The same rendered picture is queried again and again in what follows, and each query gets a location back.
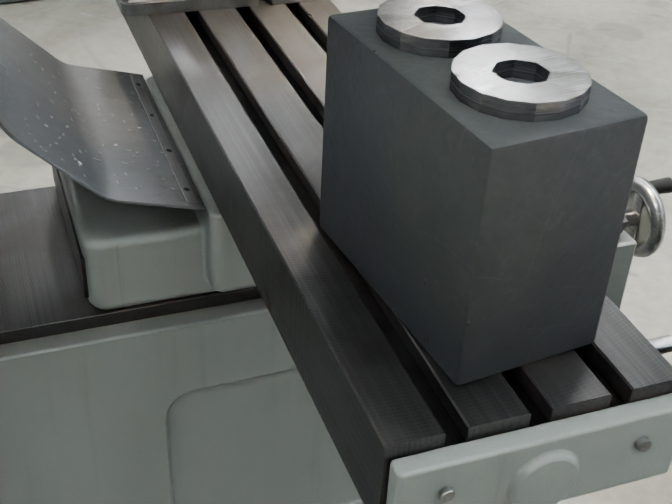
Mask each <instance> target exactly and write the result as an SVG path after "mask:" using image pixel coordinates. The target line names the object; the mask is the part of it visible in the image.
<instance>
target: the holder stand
mask: <svg viewBox="0 0 672 504"><path fill-rule="evenodd" d="M647 121H648V116H647V114H646V113H644V112H643V111H641V110H640V109H638V108H637V107H635V106H634V105H632V104H631V103H629V102H627V101H626V100H624V99H623V98H621V97H620V96H618V95H617V94H615V93H614V92H612V91H610V90H609V89H607V88H606V87H604V86H603V85H601V84H600V83H598V82H597V81H595V80H593V79H592V78H591V76H590V72H589V71H588V70H587V69H586V68H585V67H584V66H582V65H581V64H580V63H579V62H578V61H577V60H574V59H572V58H570V57H568V56H566V55H564V54H562V53H559V52H557V51H553V50H549V49H545V48H544V47H542V46H541V45H539V44H538V43H536V42H535V41H533V40H532V39H530V38H528V37H527V36H525V35H524V34H522V33H521V32H519V31H518V30H516V29H515V28H513V27H511V26H510V25H508V24H507V23H505V22H504V21H503V18H502V15H501V14H500V13H499V12H498V11H497V10H496V9H494V8H493V7H492V6H489V5H487V4H485V3H483V2H481V1H478V0H387V1H385V2H383V3H382V4H380V5H379V8H375V9H368V10H361V11H354V12H347V13H340V14H334V15H330V16H329V18H328V36H327V59H326V82H325V105H324V129H323V152H322V175H321V198H320V221H319V223H320V226H321V228H322V229H323V230H324V231H325V232H326V234H327V235H328V236H329V237H330V238H331V239H332V241H333V242H334V243H335V244H336V245H337V246H338V248H339V249H340V250H341V251H342V252H343V253H344V255H345V256H346V257H347V258H348V259H349V260H350V262H351V263H352V264H353V265H354V266H355V268H356V269H357V270H358V271H359V272H360V273H361V275H362V276H363V277H364V278H365V279H366V280H367V282H368V283H369V284H370V285H371V286H372V287H373V289H374V290H375V291H376V292H377V293H378V294H379V296H380V297H381V298H382V299H383V300H384V301H385V303H386V304H387V305H388V306H389V307H390V308H391V310H392V311H393V312H394V313H395V314H396V315H397V317H398V318H399V319H400V320H401V321H402V323H403V324H404V325H405V326H406V327H407V328H408V330H409V331H410V332H411V333H412V334H413V335H414V337H415V338H416V339H417V340H418V341H419V342H420V344H421V345H422V346H423V347H424V348H425V349H426V351H427V352H428V353H429V354H430V355H431V356H432V358H433V359H434V360H435V361H436V362H437V363H438V365H439V366H440V367H441V368H442V369H443V371H444V372H445V373H446V374H447V375H448V376H449V378H450V379H451V380H452V381H453V382H454V383H455V384H456V385H462V384H465V383H468V382H472V381H475V380H478V379H481V378H484V377H487V376H490V375H494V374H497V373H500V372H503V371H506V370H509V369H512V368H516V367H519V366H522V365H525V364H528V363H531V362H534V361H538V360H541V359H544V358H547V357H550V356H553V355H557V354H560V353H563V352H566V351H569V350H572V349H575V348H579V347H582V346H585V345H588V344H591V343H592V342H593V341H594V340H595V336H596V332H597V328H598V324H599V320H600V315H601V311H602V307H603V303H604V299H605V295H606V291H607V286H608V282H609V278H610V274H611V270H612V266H613V262H614V258H615V253H616V249H617V245H618V241H619V237H620V233H621V229H622V224H623V220H624V216H625V212H626V208H627V204H628V200H629V196H630V191H631V187H632V183H633V179H634V175H635V171H636V167H637V163H638V158H639V154H640V150H641V146H642V142H643V138H644V134H645V129H646V125H647Z"/></svg>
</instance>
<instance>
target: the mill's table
mask: <svg viewBox="0 0 672 504"><path fill-rule="evenodd" d="M340 13H342V12H341V11H340V10H339V9H338V8H337V7H336V6H335V5H334V4H333V2H332V1H331V0H321V1H309V2H297V3H285V4H274V5H272V4H271V2H270V1H267V0H259V6H250V7H238V8H226V9H214V10H202V11H190V12H179V13H167V14H155V15H143V16H124V15H123V17H124V19H125V21H126V23H127V25H128V27H129V29H130V31H131V33H132V35H133V37H134V39H135V41H136V43H137V45H138V47H139V49H140V51H141V53H142V55H143V57H144V59H145V61H146V63H147V65H148V68H149V70H150V72H151V74H152V76H153V78H154V80H155V82H156V84H157V86H158V88H159V90H160V92H161V94H162V96H163V98H164V100H165V102H166V104H167V106H168V108H169V110H170V112H171V114H172V116H173V118H174V120H175V122H176V124H177V126H178V128H179V130H180V132H181V134H182V136H183V138H184V140H185V143H186V145H187V147H188V149H189V151H190V153H191V155H192V157H193V159H194V161H195V163H196V165H197V167H198V169H199V171H200V173H201V175H202V177H203V179H204V181H205V183H206V185H207V187H208V189H209V191H210V193H211V195H212V197H213V199H214V201H215V203H216V205H217V207H218V209H219V211H220V213H221V216H222V218H223V220H224V222H225V224H226V226H227V228H228V230H229V232H230V234H231V236H232V238H233V240H234V242H235V244H236V246H237V248H238V250H239V252H240V254H241V256H242V258H243V260H244V262H245V264H246V266H247V268H248V270H249V272H250V274H251V276H252V278H253V280H254V282H255V284H256V286H257V289H258V291H259V293H260V295H261V297H262V299H263V301H264V303H265V305H266V307H267V309H268V311H269V313H270V315H271V317H272V319H273V321H274V323H275V325H276V327H277V329H278V331H279V333H280V335H281V337H282V339H283V341H284V343H285V345H286V347H287V349H288V351H289V353H290V355H291V357H292V359H293V361H294V364H295V366H296V368H297V370H298V372H299V374H300V376H301V378H302V380H303V382H304V384H305V386H306V388H307V390H308V392H309V394H310V396H311V398H312V400H313V402H314V404H315V406H316V408H317V410H318V412H319V414H320V416H321V418H322V420H323V422H324V424H325V426H326V428H327V430H328V432H329V434H330V437H331V439H332V441H333V443H334V445H335V447H336V449H337V451H338V453H339V455H340V457H341V459H342V461H343V463H344V465H345V467H346V469H347V471H348V473H349V475H350V477H351V479H352V481H353V483H354V485H355V487H356V489H357V491H358V493H359V495H360V497H361V499H362V501H363V503H364V504H556V503H558V502H559V501H562V500H566V499H570V498H574V497H577V496H581V495H585V494H589V493H592V492H596V491H600V490H604V489H607V488H611V487H615V486H619V485H622V484H626V483H630V482H634V481H637V480H641V479H645V478H649V477H652V476H656V475H660V474H664V473H666V472H667V471H668V470H669V467H670V463H671V460H672V365H671V364H670V363H669V362H668V361H667V360H666V359H665V358H664V357H663V355H662V354H661V353H660V352H659V351H658V350H657V349H656V348H655V347H654V346H653V345H652V344H651V343H650V342H649V340H648V339H647V338H646V337H645V336H644V335H643V334H642V333H641V332H640V331H639V330H638V329H637V328H636V327H635V326H634V324H633V323H632V322H631V321H630V320H629V319H628V318H627V317H626V316H625V315H624V314H623V313H622V312H621V311H620V309H619V308H618V307H617V306H616V305H615V304H614V303H613V302H612V301H611V300H610V299H609V298H608V297H607V296H606V295H605V299H604V303H603V307H602V311H601V315H600V320H599V324H598V328H597V332H596V336H595V340H594V341H593V342H592V343H591V344H588V345H585V346H582V347H579V348H575V349H572V350H569V351H566V352H563V353H560V354H557V355H553V356H550V357H547V358H544V359H541V360H538V361H534V362H531V363H528V364H525V365H522V366H519V367H516V368H512V369H509V370H506V371H503V372H500V373H497V374H494V375H490V376H487V377H484V378H481V379H478V380H475V381H472V382H468V383H465V384H462V385H456V384H455V383H454V382H453V381H452V380H451V379H450V378H449V376H448V375H447V374H446V373H445V372H444V371H443V369H442V368H441V367H440V366H439V365H438V363H437V362H436V361H435V360H434V359H433V358H432V356H431V355H430V354H429V353H428V352H427V351H426V349H425V348H424V347H423V346H422V345H421V344H420V342H419V341H418V340H417V339H416V338H415V337H414V335H413V334H412V333H411V332H410V331H409V330H408V328H407V327H406V326H405V325H404V324H403V323H402V321H401V320H400V319H399V318H398V317H397V315H396V314H395V313H394V312H393V311H392V310H391V308H390V307H389V306H388V305H387V304H386V303H385V301H384V300H383V299H382V298H381V297H380V296H379V294H378V293H377V292H376V291H375V290H374V289H373V287H372V286H371V285H370V284H369V283H368V282H367V280H366V279H365V278H364V277H363V276H362V275H361V273H360V272H359V271H358V270H357V269H356V268H355V266H354V265H353V264H352V263H351V262H350V260H349V259H348V258H347V257H346V256H345V255H344V253H343V252H342V251H341V250H340V249H339V248H338V246H337V245H336V244H335V243H334V242H333V241H332V239H331V238H330V237H329V236H328V235H327V234H326V232H325V231H324V230H323V229H322V228H321V226H320V223H319V221H320V198H321V175H322V152H323V129H324V105H325V82H326V59H327V36H328V18H329V16H330V15H334V14H340Z"/></svg>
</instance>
